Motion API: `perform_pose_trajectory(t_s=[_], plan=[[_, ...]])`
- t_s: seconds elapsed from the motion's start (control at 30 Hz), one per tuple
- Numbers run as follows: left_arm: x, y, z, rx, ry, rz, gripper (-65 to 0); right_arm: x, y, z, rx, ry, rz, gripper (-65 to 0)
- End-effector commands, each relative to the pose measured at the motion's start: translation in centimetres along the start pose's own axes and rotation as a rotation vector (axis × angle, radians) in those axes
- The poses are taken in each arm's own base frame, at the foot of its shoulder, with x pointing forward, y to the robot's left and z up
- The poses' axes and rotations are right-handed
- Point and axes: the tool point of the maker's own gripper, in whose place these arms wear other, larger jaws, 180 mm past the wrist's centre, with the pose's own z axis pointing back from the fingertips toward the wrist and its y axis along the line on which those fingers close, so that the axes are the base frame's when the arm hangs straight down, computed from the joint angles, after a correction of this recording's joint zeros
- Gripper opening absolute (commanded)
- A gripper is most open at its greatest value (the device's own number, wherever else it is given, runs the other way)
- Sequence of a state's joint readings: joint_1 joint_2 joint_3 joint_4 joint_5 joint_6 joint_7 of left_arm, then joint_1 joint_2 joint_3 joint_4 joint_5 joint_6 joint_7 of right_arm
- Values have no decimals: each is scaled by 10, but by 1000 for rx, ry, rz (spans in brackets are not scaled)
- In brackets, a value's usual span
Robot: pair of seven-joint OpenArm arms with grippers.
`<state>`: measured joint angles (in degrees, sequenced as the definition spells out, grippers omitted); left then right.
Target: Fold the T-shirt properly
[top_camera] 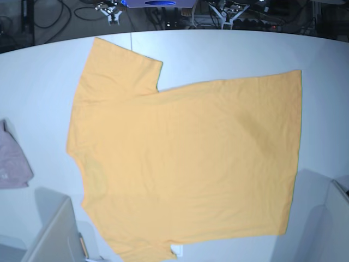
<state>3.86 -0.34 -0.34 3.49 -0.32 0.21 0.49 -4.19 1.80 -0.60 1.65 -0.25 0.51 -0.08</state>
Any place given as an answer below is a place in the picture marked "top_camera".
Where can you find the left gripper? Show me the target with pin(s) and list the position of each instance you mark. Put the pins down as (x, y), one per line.
(228, 13)

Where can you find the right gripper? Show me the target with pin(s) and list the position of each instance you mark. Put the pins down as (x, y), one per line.
(112, 10)

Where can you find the yellow T-shirt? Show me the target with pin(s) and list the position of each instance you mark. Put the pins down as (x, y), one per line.
(208, 161)

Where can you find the blue-ringed device at back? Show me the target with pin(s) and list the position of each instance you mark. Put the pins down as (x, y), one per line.
(160, 3)

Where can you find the black power strip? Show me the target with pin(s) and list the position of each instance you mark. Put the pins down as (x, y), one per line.
(254, 25)

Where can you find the folded pink cloth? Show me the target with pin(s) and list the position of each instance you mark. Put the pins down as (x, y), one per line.
(15, 169)

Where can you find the orange pencil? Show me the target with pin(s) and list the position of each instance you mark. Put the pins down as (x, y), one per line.
(83, 247)

